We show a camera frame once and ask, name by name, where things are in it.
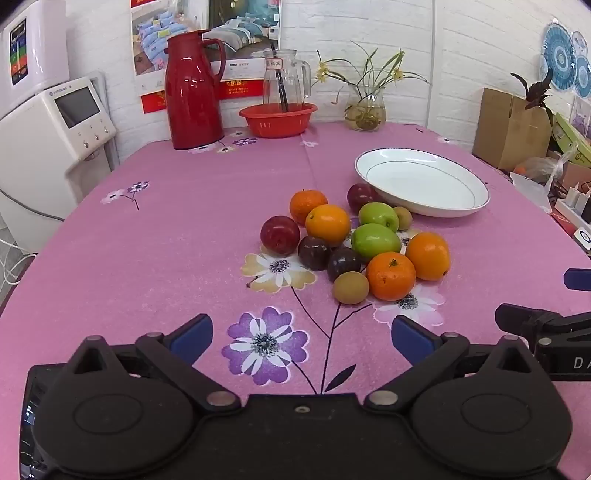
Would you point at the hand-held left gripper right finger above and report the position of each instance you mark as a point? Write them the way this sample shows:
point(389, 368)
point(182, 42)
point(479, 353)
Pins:
point(411, 339)

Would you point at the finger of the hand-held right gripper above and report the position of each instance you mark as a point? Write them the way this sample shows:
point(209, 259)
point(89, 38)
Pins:
point(579, 279)
point(554, 341)

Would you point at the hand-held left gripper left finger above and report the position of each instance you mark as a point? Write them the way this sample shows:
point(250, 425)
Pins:
point(194, 334)

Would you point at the bumpy tangerine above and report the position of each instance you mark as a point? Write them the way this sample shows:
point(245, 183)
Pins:
point(390, 276)
point(304, 202)

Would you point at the brown kiwi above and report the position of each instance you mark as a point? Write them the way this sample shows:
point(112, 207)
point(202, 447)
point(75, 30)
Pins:
point(351, 287)
point(403, 218)

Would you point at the smooth orange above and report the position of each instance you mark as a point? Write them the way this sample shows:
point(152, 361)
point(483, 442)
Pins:
point(428, 256)
point(328, 225)

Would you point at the dark purple plum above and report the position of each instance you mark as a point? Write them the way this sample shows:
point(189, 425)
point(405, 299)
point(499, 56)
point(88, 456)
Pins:
point(343, 264)
point(314, 252)

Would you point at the green apple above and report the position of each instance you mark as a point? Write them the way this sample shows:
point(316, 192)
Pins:
point(378, 216)
point(375, 242)

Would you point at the red apple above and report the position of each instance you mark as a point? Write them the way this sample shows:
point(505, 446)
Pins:
point(358, 196)
point(280, 235)

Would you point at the white plate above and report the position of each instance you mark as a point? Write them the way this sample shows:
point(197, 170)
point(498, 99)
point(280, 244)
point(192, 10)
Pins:
point(420, 180)

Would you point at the white round device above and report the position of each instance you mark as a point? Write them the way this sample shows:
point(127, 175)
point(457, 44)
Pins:
point(584, 239)

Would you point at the white power strip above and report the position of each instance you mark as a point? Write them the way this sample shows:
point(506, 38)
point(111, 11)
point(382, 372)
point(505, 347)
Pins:
point(572, 214)

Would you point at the pink floral tablecloth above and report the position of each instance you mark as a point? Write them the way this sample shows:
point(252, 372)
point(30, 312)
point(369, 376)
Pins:
point(161, 258)

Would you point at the white plastic pouch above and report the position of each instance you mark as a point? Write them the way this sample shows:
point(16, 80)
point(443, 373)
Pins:
point(531, 189)

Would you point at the clear plastic bag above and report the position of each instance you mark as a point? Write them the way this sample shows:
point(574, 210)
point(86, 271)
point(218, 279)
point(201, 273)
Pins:
point(540, 166)

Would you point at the green box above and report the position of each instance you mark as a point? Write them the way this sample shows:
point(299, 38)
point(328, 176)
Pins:
point(570, 138)

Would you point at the cardboard box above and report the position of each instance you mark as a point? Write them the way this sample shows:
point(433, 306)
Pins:
point(503, 129)

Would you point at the purple leaf plant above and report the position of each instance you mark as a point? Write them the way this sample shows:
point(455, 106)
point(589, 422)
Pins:
point(538, 90)

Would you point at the medium blue decorative plate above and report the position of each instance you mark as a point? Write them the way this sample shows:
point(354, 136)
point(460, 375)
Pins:
point(584, 76)

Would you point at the large blue decorative plate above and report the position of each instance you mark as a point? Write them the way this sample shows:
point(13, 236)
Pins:
point(559, 55)

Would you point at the red plastic basin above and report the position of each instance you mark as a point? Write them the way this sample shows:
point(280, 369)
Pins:
point(277, 122)

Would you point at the glass vase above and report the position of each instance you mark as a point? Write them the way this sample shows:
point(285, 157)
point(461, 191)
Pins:
point(365, 113)

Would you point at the red thermos jug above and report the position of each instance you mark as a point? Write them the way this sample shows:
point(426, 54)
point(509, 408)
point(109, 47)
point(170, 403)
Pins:
point(191, 101)

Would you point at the white water dispenser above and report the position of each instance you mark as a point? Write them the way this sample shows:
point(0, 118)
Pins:
point(46, 152)

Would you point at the small blue decorative plate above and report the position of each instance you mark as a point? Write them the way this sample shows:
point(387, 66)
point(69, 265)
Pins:
point(579, 44)

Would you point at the black stirring stick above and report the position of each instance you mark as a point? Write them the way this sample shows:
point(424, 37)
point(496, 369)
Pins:
point(280, 87)

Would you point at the glass pitcher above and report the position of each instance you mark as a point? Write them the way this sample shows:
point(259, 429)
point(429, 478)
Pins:
point(295, 83)

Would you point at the green orchid plant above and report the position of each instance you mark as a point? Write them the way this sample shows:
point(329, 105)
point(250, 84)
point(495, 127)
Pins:
point(369, 69)

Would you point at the bedding wall poster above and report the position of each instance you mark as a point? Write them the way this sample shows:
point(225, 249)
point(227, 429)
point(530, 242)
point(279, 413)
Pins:
point(152, 41)

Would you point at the bedroom wall poster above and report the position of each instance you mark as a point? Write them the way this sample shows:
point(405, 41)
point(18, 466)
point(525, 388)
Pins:
point(249, 23)

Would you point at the white wall appliance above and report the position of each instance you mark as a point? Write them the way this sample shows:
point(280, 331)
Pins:
point(44, 41)

